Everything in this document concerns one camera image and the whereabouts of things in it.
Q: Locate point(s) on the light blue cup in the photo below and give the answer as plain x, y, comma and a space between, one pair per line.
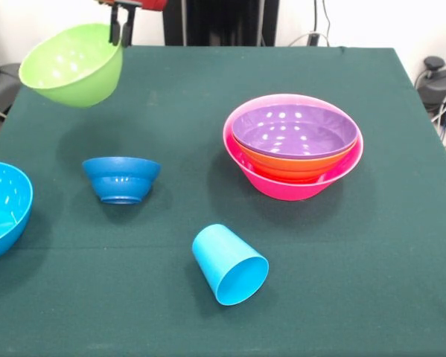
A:
222, 256

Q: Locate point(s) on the light blue bowl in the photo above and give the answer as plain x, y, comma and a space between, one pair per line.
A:
3, 212

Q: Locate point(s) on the small dark blue bowl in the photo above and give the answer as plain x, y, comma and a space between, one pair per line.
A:
120, 182

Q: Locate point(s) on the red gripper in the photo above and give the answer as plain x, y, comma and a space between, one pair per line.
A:
153, 3

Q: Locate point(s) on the pink bowl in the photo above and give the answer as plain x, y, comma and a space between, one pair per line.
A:
282, 191

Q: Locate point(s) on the purple bowl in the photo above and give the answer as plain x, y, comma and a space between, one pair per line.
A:
293, 134

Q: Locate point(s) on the lime green bowl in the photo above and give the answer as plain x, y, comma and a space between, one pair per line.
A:
70, 70

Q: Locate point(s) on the dark green table cloth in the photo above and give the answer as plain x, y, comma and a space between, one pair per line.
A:
207, 223

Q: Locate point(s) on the large orange bowl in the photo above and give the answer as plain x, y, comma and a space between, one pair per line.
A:
289, 169

